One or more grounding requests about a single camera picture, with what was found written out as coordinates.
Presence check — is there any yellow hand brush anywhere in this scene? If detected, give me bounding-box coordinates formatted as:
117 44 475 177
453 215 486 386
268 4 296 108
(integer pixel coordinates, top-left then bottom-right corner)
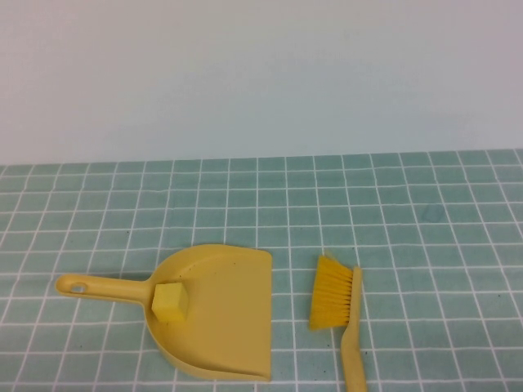
308 249 369 392

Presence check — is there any yellow plastic dustpan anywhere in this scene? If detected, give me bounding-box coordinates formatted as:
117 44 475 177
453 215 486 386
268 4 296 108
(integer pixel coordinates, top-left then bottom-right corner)
55 243 274 383

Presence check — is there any yellow foam cube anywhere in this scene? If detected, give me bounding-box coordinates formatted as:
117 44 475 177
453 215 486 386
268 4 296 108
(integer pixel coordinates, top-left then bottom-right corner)
150 281 190 323

